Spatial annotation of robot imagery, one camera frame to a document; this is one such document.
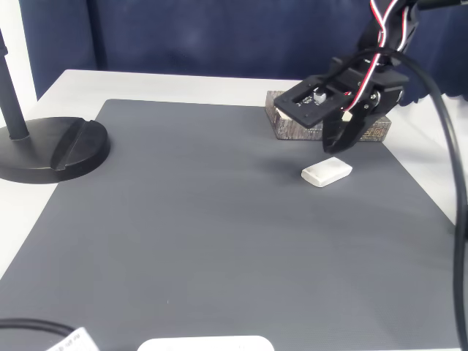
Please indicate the white flat device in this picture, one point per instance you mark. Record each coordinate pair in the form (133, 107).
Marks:
(204, 344)

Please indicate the white rectangular block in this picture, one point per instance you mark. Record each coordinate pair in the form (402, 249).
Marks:
(325, 172)

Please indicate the grey table mat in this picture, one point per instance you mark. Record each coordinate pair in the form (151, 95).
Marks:
(201, 237)

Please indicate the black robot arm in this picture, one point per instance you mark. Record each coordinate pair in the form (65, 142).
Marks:
(396, 29)

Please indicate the dark blue curtain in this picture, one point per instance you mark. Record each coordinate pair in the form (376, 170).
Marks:
(183, 36)

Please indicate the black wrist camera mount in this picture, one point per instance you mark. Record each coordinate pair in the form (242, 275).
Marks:
(292, 109)

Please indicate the patterned cardboard box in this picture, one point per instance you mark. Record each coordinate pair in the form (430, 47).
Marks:
(289, 129)

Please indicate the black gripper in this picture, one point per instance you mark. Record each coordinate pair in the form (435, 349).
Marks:
(360, 118)

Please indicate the black round stand base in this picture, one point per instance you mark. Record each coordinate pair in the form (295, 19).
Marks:
(36, 153)

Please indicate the black stand pole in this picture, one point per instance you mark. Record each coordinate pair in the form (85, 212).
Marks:
(14, 109)

